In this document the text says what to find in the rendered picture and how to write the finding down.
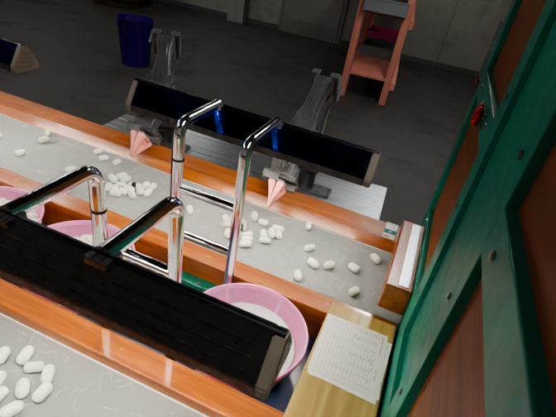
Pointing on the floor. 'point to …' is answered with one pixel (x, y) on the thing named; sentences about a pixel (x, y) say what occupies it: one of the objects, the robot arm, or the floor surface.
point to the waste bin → (135, 39)
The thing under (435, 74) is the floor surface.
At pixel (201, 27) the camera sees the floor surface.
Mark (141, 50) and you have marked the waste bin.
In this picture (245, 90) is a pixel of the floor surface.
